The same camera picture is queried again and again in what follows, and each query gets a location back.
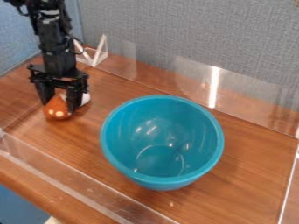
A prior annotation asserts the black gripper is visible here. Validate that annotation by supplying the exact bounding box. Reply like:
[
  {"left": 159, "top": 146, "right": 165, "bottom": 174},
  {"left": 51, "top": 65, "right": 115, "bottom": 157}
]
[{"left": 27, "top": 45, "right": 90, "bottom": 113}]

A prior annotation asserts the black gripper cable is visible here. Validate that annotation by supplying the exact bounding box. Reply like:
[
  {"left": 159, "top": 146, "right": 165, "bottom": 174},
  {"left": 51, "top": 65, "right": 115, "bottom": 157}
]
[{"left": 66, "top": 35, "right": 87, "bottom": 56}]

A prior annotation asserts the clear acrylic corner bracket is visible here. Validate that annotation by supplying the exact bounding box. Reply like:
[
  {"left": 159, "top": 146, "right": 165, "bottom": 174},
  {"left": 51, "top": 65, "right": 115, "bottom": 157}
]
[{"left": 74, "top": 34, "right": 108, "bottom": 67}]

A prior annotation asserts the clear acrylic barrier wall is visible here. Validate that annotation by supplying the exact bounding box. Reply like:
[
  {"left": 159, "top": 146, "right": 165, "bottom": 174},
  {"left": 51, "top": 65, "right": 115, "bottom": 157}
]
[{"left": 0, "top": 32, "right": 299, "bottom": 224}]

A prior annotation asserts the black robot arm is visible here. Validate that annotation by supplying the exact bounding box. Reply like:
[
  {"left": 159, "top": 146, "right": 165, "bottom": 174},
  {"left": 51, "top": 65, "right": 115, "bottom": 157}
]
[{"left": 4, "top": 0, "right": 90, "bottom": 113}]

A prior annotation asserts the red and white toy mushroom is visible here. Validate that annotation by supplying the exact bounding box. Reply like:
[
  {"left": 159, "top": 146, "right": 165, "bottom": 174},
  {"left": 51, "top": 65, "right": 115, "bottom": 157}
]
[{"left": 42, "top": 90, "right": 92, "bottom": 121}]

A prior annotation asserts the blue plastic bowl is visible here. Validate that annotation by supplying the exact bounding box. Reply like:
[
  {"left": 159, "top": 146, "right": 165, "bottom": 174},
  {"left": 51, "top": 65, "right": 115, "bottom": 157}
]
[{"left": 99, "top": 94, "right": 225, "bottom": 191}]

